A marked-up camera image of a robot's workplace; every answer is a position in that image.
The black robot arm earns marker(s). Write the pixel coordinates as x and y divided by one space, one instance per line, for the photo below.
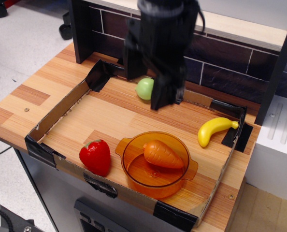
162 4

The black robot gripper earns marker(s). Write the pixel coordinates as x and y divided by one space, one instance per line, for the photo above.
157 41

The orange plastic toy carrot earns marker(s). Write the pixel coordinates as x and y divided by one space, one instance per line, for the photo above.
158 153

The yellow plastic toy banana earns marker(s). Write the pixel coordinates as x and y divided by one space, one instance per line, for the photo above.
209 128

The black caster wheel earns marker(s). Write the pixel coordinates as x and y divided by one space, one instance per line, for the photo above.
65 29

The red plastic toy strawberry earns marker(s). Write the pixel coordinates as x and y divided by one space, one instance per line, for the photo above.
96 156

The white side cabinet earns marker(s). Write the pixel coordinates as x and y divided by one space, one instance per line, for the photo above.
267 169

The green plastic toy apple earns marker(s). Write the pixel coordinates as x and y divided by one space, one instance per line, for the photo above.
144 88

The dark brick backsplash panel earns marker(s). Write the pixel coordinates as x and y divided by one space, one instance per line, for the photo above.
235 68

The taped cardboard fence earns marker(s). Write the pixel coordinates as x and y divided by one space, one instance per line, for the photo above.
105 106

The transparent orange plastic pot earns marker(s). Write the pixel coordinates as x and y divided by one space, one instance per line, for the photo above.
151 180

